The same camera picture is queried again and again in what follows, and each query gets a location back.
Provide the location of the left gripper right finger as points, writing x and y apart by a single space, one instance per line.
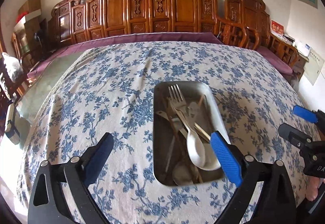
276 203

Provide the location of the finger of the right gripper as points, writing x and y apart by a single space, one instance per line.
308 115
294 136

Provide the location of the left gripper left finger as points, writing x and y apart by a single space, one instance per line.
47 202

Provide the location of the person's right hand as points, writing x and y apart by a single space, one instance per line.
312 188

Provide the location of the wooden side table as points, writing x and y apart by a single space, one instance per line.
298 67

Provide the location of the purple armchair cushion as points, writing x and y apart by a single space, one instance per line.
275 61

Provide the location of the white ceramic spoon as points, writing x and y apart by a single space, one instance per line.
212 162

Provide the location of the red calendar card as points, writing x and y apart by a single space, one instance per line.
276 28

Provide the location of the wooden chopstick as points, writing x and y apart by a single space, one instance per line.
197 126

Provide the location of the silver metal spoon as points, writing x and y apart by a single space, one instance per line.
195 146

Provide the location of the small metal spoon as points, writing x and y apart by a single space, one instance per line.
181 175

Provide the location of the carved wooden armchair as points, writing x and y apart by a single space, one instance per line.
247 25

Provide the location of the metal rectangular tray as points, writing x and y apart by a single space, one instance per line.
169 133

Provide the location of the silver fork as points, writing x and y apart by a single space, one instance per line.
178 103

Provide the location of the blue floral tablecloth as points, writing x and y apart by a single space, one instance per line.
111 89

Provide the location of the white plastic bag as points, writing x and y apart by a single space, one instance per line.
13 67

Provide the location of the purple sofa cushion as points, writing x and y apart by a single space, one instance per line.
206 37

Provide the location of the stacked cardboard boxes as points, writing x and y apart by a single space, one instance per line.
27 24

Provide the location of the carved wooden sofa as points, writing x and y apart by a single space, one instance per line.
74 21

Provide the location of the white wall panel box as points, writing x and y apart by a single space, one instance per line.
313 67

